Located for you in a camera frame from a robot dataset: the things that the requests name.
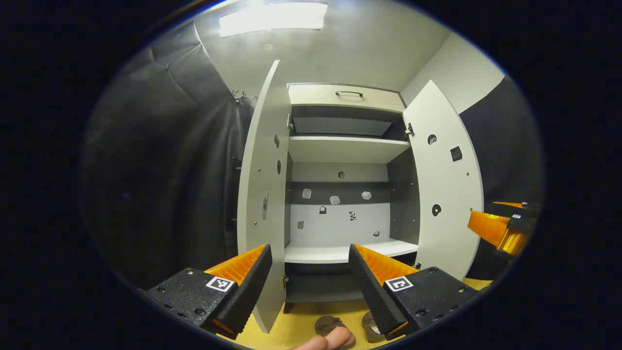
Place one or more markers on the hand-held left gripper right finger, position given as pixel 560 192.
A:
pixel 369 287

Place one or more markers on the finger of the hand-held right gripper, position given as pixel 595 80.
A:
pixel 491 228
pixel 515 208

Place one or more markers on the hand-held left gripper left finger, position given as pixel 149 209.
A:
pixel 252 287

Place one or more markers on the brown fuzzy shoe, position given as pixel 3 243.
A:
pixel 371 328
pixel 328 323

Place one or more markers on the white cabinet door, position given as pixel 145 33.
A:
pixel 447 184
pixel 262 170

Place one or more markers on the white shoe cabinet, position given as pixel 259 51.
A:
pixel 340 148

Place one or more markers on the black backdrop cloth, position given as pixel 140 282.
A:
pixel 160 170

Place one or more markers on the metal backdrop clip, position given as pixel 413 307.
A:
pixel 239 96

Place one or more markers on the ceiling light panel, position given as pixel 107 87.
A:
pixel 272 18

